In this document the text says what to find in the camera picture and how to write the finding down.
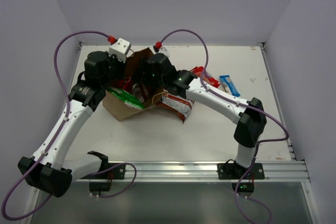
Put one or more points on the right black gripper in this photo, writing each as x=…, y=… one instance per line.
x=144, y=67

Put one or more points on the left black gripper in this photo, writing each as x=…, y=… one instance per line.
x=115, y=70

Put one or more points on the red fruit gummies bag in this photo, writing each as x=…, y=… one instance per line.
x=207, y=78

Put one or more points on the brown paper bag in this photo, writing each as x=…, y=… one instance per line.
x=116, y=107

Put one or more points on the red Doritos chip bag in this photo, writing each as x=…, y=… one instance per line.
x=180, y=106

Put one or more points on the blue snack bar wrapper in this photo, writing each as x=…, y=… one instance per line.
x=229, y=85

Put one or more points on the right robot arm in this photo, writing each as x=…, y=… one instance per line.
x=246, y=115

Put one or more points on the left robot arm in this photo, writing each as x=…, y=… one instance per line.
x=47, y=168

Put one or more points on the red patterned snack bag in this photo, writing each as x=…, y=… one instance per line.
x=123, y=83

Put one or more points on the green snack bag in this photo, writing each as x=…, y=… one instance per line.
x=127, y=98

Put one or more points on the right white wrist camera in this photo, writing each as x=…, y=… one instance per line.
x=160, y=49

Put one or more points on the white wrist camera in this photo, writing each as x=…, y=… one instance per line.
x=160, y=49
x=118, y=49

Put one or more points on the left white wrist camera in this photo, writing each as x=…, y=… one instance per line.
x=118, y=49

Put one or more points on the aluminium front rail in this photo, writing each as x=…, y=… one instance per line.
x=285, y=171

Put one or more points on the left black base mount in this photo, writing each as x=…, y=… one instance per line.
x=96, y=190

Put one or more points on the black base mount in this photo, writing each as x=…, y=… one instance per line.
x=96, y=190
x=229, y=170

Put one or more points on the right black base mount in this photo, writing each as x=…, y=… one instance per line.
x=229, y=170

